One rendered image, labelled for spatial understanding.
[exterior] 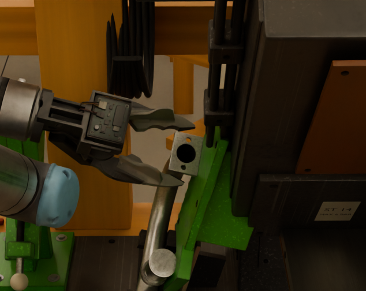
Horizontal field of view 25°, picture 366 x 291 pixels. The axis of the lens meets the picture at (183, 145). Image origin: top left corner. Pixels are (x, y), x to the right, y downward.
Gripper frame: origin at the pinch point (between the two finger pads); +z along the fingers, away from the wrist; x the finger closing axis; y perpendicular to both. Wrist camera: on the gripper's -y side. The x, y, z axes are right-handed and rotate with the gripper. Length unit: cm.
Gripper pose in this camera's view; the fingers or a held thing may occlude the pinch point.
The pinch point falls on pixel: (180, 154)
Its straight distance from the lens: 114.3
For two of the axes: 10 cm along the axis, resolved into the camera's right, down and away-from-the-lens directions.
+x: 1.9, -9.4, 2.9
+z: 9.6, 2.4, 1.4
